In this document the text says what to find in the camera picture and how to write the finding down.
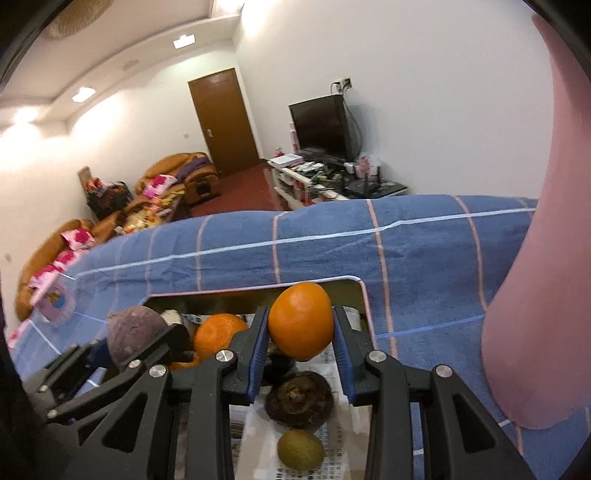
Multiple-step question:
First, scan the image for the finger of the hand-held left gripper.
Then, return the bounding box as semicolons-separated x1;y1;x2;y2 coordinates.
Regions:
41;342;112;393
46;325;191;423

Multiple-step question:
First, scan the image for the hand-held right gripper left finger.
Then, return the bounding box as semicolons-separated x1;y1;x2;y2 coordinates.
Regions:
60;307;271;480

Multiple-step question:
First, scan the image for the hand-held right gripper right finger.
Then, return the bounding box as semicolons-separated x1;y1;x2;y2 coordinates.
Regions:
333;306;539;480

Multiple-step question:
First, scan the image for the large scarred orange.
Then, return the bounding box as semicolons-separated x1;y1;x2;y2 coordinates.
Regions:
192;313;250;365

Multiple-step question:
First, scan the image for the dark brown mangosteen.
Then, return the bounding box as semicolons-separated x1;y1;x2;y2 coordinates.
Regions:
265;371;335;432

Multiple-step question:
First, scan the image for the smooth medium orange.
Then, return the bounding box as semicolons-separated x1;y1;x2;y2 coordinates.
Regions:
267;282;335;362

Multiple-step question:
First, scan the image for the pink tin box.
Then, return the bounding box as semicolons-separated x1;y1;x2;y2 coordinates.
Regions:
139;276;377;480

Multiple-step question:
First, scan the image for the small yellow-green round fruit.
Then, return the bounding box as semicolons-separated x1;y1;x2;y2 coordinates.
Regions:
277;429;325;472

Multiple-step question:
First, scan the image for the pink cartoon mug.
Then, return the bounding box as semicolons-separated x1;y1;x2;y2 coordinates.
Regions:
31;285;77;328

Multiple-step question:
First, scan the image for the printed paper lining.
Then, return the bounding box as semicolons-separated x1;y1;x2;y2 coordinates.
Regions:
231;305;372;480

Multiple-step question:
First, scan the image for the pink floral cushion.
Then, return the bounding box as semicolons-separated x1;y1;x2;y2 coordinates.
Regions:
62;228;95;250
53;251;79;273
30;270;61;296
143;174;178;197

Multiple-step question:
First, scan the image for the brown leather sofa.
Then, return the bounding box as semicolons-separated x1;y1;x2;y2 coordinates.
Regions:
135;152;220;208
16;219;121;319

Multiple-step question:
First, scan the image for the blue checked blanket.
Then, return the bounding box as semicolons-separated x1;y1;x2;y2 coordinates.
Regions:
7;194;541;480

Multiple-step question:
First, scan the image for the coffee table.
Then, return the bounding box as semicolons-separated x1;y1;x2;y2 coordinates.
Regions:
117;194;185;237

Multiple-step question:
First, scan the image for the pile of snacks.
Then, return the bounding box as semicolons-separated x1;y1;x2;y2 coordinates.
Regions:
121;194;185;232

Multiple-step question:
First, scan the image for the purple cloth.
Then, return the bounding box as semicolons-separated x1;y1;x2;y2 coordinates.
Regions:
178;156;211;178

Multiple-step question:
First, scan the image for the white television stand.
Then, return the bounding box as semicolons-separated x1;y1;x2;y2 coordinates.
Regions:
267;154;409;210

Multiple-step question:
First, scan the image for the small pink bag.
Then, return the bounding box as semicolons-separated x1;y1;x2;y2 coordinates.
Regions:
355;154;382;181

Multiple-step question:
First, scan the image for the brown wooden door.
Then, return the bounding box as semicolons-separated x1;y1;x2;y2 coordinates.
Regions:
187;68;259;178

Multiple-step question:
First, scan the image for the black television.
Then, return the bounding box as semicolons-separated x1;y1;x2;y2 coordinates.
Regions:
288;95;361;162

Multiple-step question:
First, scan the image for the woven ceiling lamp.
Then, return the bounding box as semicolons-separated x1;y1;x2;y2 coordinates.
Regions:
48;0;114;38

